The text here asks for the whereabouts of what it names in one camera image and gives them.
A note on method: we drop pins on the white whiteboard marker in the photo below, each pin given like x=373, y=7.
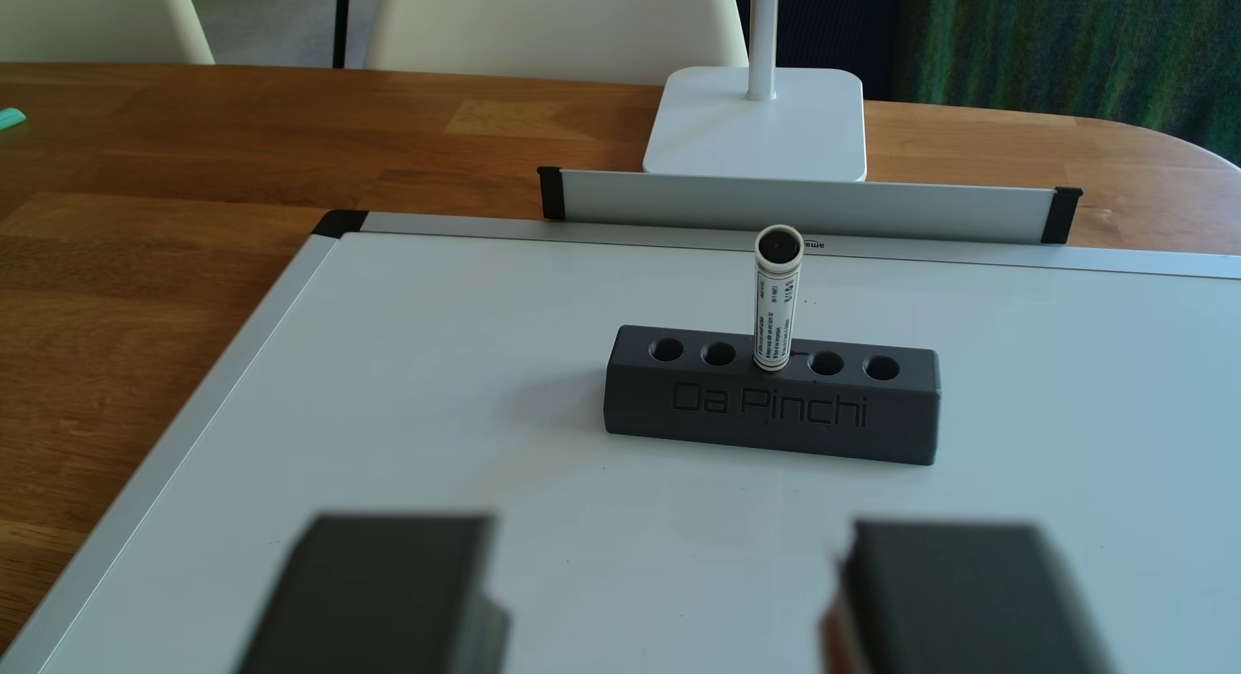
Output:
x=776, y=306

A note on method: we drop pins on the grey Da Pinchi pen holder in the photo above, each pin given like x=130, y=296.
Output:
x=776, y=417

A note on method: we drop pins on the aluminium whiteboard pen tray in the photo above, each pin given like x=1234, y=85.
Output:
x=795, y=204

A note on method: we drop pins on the white stand with square base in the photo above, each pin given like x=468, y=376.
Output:
x=756, y=126

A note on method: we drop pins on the green curtain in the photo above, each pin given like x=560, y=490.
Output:
x=1066, y=44

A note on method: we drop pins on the black pole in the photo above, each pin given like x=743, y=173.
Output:
x=341, y=20

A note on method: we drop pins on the white chair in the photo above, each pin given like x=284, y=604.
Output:
x=553, y=25
x=97, y=20

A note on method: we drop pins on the small teal object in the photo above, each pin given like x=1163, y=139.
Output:
x=10, y=120

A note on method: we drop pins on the whiteboard with aluminium frame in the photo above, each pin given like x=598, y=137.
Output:
x=388, y=412

